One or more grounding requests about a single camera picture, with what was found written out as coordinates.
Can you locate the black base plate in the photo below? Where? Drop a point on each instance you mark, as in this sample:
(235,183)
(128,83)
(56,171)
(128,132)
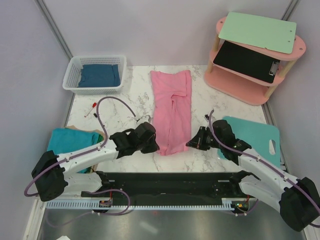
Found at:
(183,188)

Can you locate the white cable duct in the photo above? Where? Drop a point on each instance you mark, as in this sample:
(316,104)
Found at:
(95,204)

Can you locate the pink three-tier shelf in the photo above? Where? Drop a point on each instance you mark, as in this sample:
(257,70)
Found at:
(243,87)

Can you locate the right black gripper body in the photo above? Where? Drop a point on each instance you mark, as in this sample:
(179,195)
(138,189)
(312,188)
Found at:
(205,141)

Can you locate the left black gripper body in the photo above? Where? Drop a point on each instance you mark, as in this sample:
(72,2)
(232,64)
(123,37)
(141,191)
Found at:
(147,147)

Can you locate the teal t-shirt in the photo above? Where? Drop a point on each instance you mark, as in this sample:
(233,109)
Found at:
(65,140)

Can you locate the folded green t-shirt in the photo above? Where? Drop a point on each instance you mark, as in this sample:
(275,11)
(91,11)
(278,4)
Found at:
(99,138)

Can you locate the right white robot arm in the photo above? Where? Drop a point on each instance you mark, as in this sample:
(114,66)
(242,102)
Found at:
(297,200)

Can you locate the light green board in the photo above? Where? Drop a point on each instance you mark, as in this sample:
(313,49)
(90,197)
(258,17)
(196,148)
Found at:
(259,31)

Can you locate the red capped marker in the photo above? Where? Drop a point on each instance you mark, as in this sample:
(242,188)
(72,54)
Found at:
(91,109)

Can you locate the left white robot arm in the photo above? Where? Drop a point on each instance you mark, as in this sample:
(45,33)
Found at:
(52,172)

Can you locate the tan t-shirt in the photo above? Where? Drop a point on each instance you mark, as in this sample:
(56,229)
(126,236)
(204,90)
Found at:
(93,168)

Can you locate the teal folding board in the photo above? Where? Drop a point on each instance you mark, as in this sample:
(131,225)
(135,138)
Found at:
(264,138)

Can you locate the black clipboard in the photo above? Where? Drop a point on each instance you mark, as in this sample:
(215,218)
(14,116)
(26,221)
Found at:
(247,62)

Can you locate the white plastic basket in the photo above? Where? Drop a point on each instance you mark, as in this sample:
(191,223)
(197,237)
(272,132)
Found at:
(73,74)

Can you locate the dark blue t-shirt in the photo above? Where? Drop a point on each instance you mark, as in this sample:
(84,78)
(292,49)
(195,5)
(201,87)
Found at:
(99,76)

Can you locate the pink t-shirt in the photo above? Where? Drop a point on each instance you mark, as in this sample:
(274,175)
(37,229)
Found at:
(172,117)

